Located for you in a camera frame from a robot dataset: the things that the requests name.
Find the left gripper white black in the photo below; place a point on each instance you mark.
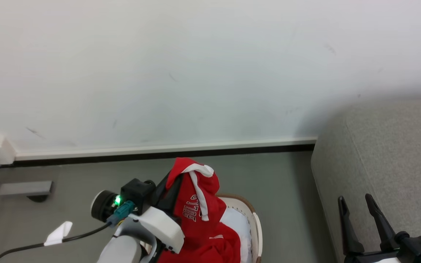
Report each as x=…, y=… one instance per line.
x=161, y=226

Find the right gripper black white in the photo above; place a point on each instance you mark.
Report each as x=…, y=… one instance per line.
x=417, y=250

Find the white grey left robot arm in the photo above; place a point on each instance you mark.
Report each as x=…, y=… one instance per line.
x=121, y=250

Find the white cloth basket liner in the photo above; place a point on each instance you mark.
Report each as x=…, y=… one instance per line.
x=238, y=228

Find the white laundry basket brown rim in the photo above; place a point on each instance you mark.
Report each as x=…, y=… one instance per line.
x=251, y=223

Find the white and black baseboard strip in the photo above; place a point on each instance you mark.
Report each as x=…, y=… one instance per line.
x=166, y=150

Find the grey fabric sofa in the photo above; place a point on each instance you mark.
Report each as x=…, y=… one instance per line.
x=389, y=157

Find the white tape tag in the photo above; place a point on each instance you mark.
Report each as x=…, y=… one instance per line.
x=57, y=233

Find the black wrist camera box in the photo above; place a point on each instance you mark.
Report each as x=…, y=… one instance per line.
x=137, y=193

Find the grey metal frame with foot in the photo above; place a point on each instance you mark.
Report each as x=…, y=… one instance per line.
x=24, y=188

